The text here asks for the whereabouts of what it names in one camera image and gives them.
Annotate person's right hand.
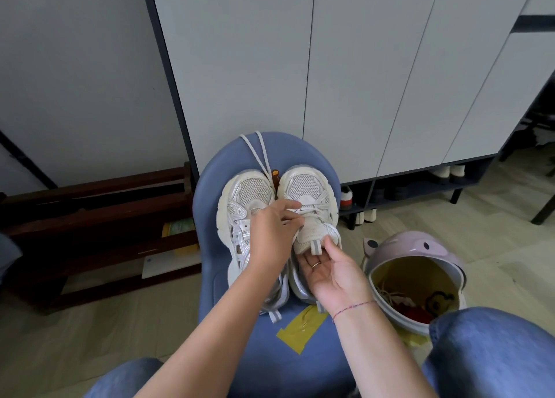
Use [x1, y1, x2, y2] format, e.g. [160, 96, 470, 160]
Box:
[298, 238, 377, 317]

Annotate person's left hand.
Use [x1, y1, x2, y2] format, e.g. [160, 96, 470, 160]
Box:
[248, 199, 307, 277]

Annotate white mesh sneaker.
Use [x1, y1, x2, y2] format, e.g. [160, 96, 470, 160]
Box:
[217, 169, 290, 325]
[276, 165, 343, 306]

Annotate person's left forearm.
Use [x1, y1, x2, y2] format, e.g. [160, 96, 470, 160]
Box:
[134, 257, 290, 398]

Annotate person's right forearm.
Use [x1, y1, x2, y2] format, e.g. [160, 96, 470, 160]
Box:
[332, 300, 439, 398]

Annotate yellow bin liner bag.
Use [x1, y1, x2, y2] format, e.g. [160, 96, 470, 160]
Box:
[372, 257, 461, 347]

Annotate pink animal-shaped trash bin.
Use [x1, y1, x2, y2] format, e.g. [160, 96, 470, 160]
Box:
[362, 231, 468, 338]

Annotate white shoelace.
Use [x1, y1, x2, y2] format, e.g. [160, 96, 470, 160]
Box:
[239, 130, 278, 187]

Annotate yellow tape patch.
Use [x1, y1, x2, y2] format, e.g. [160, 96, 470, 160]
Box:
[277, 305, 330, 356]

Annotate blue padded chair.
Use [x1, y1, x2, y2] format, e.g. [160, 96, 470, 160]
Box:
[193, 132, 361, 398]

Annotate red scrap of trash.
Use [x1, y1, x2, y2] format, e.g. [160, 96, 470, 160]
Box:
[400, 306, 435, 326]

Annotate yellow packet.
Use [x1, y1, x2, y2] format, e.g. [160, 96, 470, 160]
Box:
[161, 220, 197, 239]

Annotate white flat box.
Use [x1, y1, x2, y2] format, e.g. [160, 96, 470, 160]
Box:
[142, 250, 203, 280]

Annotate white shoe cabinet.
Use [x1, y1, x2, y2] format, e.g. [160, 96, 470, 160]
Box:
[139, 0, 555, 230]

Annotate person's right leg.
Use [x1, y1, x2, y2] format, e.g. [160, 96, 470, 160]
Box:
[422, 307, 555, 398]

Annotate person's leg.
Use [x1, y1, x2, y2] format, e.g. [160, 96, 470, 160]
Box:
[422, 307, 555, 398]
[82, 357, 166, 398]

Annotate dark brown wooden rack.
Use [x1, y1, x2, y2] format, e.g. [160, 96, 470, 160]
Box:
[0, 161, 203, 313]

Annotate black table leg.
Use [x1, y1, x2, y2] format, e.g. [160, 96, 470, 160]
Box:
[531, 167, 555, 226]

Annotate person's left leg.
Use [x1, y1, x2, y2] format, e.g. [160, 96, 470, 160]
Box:
[82, 357, 166, 398]

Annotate red string bracelet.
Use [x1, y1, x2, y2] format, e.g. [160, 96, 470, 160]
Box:
[332, 299, 378, 321]

